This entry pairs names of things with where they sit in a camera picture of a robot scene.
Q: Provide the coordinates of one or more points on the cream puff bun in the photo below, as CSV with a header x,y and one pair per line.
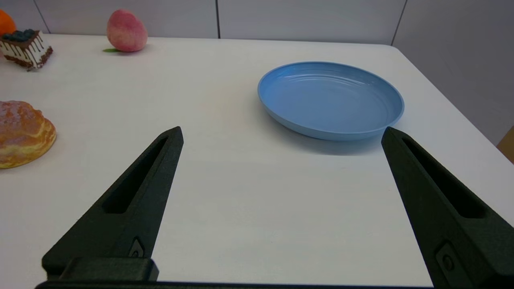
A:
x,y
22,134

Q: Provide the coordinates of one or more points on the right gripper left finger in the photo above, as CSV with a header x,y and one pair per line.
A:
x,y
140,216

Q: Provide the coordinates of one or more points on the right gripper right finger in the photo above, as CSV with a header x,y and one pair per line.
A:
x,y
437,216

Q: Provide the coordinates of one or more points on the pink peach with leaf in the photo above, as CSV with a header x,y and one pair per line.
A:
x,y
126,31

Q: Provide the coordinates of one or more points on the orange fruit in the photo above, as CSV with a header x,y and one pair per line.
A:
x,y
5,25

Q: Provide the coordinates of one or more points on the blue plastic plate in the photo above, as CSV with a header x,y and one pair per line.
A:
x,y
331,98

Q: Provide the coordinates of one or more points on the chocolate cake slice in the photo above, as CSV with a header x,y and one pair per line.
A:
x,y
26,50

